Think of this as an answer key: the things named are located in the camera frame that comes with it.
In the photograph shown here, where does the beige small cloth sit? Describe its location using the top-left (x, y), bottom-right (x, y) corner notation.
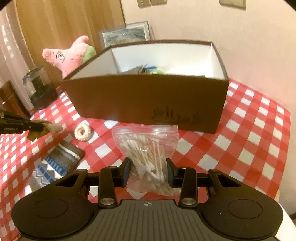
top-left (27, 120), bottom-right (63, 142)

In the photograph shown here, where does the bag of cotton swabs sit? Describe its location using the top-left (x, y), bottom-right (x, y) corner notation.
top-left (112, 125), bottom-right (181, 196)

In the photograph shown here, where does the green tissue packet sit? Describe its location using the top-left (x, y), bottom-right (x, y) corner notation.
top-left (146, 67), bottom-right (165, 74)

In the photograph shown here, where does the dark round jar base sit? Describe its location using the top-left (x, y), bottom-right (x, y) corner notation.
top-left (30, 84), bottom-right (58, 110)

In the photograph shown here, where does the blue grey patterned cloth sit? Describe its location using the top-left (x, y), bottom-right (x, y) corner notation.
top-left (29, 141), bottom-right (85, 192)

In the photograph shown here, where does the glass jar with lid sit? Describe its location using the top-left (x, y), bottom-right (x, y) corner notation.
top-left (22, 66), bottom-right (52, 98)

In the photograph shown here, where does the white donut shaped toy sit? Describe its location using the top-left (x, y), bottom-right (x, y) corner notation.
top-left (74, 123), bottom-right (92, 142)

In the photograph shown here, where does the sheer white curtain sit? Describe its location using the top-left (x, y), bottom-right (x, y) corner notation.
top-left (1, 7), bottom-right (33, 111)

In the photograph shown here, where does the red white checkered tablecloth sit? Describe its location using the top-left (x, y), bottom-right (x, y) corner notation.
top-left (1, 80), bottom-right (291, 240)

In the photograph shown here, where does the pink starfish plush toy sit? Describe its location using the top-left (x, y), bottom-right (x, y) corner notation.
top-left (42, 35), bottom-right (96, 79)

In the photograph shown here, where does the brown cardboard box white inside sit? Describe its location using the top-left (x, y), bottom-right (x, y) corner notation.
top-left (61, 40), bottom-right (229, 133)

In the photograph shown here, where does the orange brown curtain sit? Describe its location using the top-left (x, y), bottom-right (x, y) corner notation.
top-left (14, 0), bottom-right (125, 86)

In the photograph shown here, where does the framed picture against wall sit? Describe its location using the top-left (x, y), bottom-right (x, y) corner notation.
top-left (99, 21), bottom-right (151, 50)

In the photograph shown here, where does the double wall socket plate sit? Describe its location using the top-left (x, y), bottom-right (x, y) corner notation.
top-left (137, 0), bottom-right (167, 8)

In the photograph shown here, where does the single wall outlet plate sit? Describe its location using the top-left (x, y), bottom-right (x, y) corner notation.
top-left (219, 0), bottom-right (246, 10)

